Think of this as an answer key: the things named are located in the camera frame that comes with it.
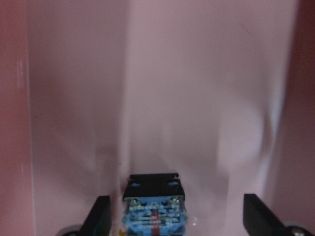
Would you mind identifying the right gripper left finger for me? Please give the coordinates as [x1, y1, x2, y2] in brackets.
[78, 196, 111, 236]

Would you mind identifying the yellow push button switch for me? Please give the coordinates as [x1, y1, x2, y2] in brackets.
[122, 173, 188, 236]

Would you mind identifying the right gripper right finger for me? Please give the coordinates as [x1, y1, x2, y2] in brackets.
[243, 194, 285, 236]

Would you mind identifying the pink plastic bin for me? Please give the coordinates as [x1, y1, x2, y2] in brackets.
[0, 0, 315, 236]

